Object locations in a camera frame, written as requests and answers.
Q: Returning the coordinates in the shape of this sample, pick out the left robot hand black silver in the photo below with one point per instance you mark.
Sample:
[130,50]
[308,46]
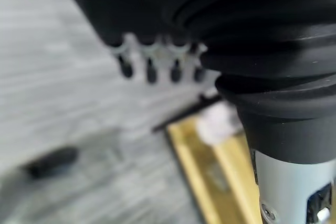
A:
[262,51]

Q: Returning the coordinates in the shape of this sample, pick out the yellow wooden shoe rack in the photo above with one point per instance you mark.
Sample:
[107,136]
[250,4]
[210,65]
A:
[207,174]

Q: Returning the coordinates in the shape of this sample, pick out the white slipper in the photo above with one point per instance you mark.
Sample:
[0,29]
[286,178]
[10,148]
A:
[215,124]

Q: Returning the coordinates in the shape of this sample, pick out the dark robot foot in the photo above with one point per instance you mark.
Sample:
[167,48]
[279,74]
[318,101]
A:
[52,161]

